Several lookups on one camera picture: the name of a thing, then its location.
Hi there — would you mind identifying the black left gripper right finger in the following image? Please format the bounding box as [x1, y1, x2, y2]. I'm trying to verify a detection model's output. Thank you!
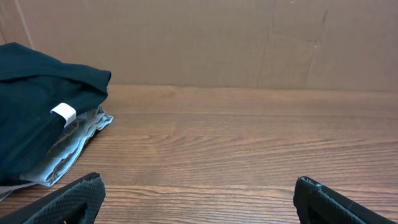
[293, 176, 395, 224]

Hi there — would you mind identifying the folded grey garment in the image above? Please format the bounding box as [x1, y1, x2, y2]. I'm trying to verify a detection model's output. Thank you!
[1, 106, 114, 200]

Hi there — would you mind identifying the brown cardboard backboard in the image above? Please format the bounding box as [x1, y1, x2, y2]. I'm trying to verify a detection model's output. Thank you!
[1, 0, 397, 91]

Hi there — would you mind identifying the folded dark navy shirt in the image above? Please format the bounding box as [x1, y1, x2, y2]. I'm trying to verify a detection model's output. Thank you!
[1, 42, 111, 185]

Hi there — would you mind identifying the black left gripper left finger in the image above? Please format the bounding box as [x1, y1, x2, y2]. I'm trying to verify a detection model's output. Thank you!
[1, 172, 106, 224]

